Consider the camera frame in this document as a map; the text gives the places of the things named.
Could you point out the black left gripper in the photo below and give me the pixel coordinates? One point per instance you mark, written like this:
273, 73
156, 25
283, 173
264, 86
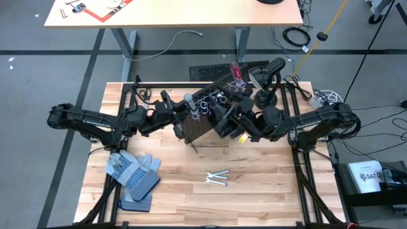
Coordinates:
163, 114

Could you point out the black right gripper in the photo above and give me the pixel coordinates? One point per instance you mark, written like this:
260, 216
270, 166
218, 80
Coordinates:
249, 121

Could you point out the black metal pegboard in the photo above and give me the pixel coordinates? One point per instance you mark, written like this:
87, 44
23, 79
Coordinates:
198, 127

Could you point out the silver combination wrench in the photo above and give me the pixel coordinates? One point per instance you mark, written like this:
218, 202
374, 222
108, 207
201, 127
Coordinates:
222, 172
216, 182
221, 176

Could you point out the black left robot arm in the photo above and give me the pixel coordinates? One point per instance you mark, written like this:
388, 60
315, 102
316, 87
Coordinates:
95, 122

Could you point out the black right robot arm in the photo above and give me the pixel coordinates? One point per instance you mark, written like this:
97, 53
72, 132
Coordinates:
318, 119

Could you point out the yellow tape marker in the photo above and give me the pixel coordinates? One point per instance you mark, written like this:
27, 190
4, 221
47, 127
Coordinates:
243, 138

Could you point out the black vented computer case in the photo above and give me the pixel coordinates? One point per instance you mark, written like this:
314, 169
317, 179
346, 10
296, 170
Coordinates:
203, 71

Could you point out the white power strip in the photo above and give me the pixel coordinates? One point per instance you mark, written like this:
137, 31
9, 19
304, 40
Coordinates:
314, 101

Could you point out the striped grey blue work glove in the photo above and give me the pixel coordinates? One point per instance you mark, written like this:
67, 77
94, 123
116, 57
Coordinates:
133, 175
136, 206

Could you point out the light wooden desk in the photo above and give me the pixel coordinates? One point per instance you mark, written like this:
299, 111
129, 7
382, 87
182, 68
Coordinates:
190, 12

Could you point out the black round object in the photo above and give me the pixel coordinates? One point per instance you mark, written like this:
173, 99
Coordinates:
270, 1

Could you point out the white printed booklet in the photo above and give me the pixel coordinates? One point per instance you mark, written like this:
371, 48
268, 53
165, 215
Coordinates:
365, 176

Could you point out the white mat with orange border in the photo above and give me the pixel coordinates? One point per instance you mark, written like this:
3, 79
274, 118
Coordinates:
101, 9

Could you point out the thin black pole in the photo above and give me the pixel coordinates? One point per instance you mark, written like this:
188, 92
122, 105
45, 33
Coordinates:
371, 47

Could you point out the black equipment box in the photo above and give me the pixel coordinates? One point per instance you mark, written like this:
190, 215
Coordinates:
365, 203

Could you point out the small handheld device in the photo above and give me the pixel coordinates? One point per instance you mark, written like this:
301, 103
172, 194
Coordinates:
79, 7

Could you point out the hex keys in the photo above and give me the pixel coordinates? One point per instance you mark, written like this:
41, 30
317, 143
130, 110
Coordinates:
63, 14

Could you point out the chair base with caster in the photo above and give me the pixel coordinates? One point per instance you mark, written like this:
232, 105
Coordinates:
375, 17

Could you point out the black aluminium table frame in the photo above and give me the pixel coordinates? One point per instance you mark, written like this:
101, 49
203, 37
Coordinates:
165, 85

